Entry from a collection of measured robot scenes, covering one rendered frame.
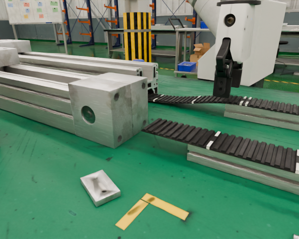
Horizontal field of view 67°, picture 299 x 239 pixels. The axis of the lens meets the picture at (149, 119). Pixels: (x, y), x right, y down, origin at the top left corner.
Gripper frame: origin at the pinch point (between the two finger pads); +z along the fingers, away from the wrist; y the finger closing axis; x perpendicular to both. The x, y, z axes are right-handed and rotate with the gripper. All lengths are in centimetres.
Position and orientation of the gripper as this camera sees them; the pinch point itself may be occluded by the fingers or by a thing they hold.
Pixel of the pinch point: (227, 86)
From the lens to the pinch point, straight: 50.0
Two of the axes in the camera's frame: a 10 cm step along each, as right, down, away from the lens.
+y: 5.3, -3.4, 7.7
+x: -8.4, -2.0, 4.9
